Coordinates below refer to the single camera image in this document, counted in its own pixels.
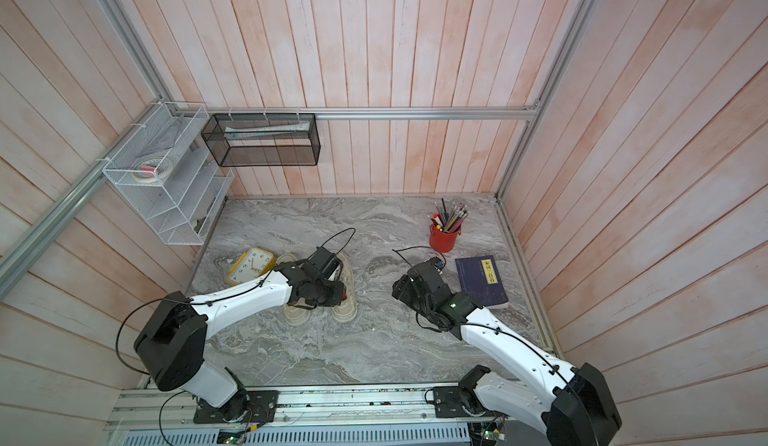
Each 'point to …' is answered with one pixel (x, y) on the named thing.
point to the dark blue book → (479, 278)
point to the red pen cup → (442, 242)
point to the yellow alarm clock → (252, 264)
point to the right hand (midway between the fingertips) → (399, 288)
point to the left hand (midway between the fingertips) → (338, 302)
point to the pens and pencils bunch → (452, 221)
